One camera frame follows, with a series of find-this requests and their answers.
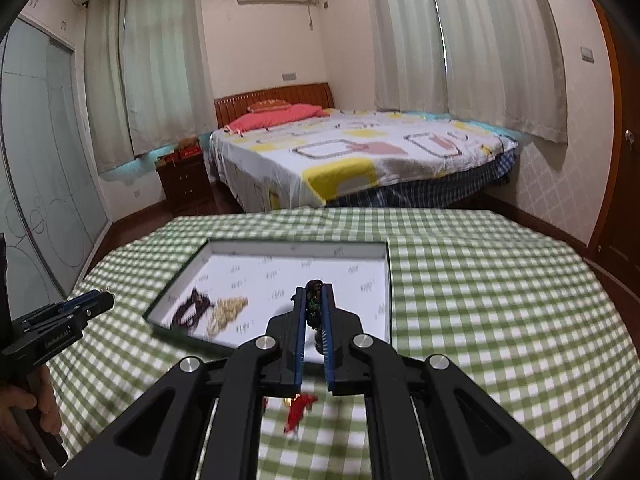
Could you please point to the brown wooden door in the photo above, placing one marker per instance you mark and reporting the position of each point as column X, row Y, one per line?
column 614, row 244

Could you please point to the green white checkered tablecloth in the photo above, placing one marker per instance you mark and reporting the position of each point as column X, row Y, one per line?
column 520, row 313

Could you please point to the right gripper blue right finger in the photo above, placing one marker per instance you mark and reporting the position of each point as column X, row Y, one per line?
column 345, row 375

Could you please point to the red tassel gold charm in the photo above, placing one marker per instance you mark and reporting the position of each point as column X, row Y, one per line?
column 297, row 408

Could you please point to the wall light switch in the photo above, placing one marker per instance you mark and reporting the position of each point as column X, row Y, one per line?
column 586, row 54

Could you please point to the frosted glass wardrobe door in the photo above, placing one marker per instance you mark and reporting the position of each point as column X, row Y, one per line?
column 52, row 215

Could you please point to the right white curtain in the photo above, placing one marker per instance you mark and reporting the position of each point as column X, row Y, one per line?
column 495, row 61

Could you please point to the bed with patterned sheet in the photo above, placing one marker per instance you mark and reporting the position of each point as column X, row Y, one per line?
column 361, row 159

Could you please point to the left white curtain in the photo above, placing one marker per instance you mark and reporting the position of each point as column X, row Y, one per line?
column 146, row 77

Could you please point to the dark green jewelry tray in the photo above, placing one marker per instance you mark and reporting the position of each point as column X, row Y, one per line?
column 228, row 290

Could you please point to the pink pillow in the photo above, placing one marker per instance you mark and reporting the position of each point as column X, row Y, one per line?
column 273, row 118

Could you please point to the wooden headboard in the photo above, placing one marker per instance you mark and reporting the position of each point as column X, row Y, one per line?
column 229, row 108

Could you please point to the red patterned cushion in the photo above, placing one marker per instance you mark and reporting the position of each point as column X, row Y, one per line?
column 266, row 106

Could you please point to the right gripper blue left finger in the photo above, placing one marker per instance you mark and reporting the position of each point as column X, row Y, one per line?
column 285, row 374

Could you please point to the red boxes on nightstand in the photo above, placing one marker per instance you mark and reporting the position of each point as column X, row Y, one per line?
column 185, row 149

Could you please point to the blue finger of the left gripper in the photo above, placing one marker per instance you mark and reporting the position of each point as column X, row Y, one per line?
column 82, row 318
column 94, row 301

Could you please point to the white curtain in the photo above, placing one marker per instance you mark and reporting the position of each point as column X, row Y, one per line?
column 146, row 77
column 495, row 61

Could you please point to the dark wooden nightstand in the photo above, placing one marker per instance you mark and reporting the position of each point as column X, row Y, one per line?
column 184, row 180

